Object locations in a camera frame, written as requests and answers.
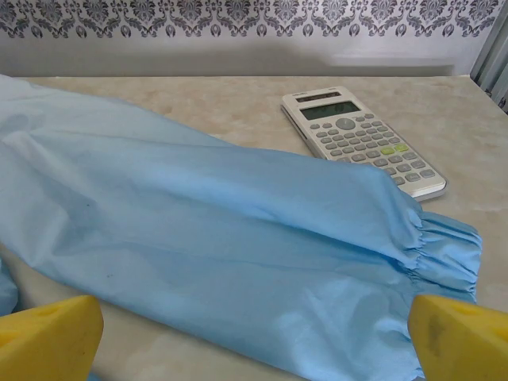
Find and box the white scientific calculator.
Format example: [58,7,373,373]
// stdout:
[280,86,450,202]

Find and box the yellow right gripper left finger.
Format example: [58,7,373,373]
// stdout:
[0,295,105,381]

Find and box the light blue zip jacket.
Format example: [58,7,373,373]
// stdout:
[0,73,484,381]

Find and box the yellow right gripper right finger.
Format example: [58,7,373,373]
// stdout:
[407,294,508,381]

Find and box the aluminium frame post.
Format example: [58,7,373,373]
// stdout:
[468,0,508,112]

